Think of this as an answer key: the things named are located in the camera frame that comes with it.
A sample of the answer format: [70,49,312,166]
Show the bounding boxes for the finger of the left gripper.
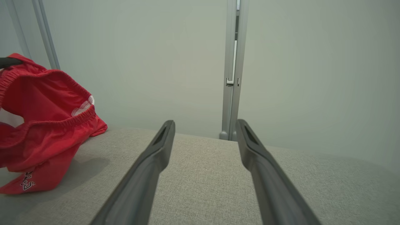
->
[0,57,23,69]

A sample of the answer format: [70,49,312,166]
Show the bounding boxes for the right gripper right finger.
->
[235,119,322,225]

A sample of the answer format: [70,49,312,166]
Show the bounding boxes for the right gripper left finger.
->
[90,120,176,225]

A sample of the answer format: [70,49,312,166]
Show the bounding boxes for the red shorts with elastic waistband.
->
[0,53,108,195]

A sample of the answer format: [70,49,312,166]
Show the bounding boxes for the grey double partition post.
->
[219,0,249,141]

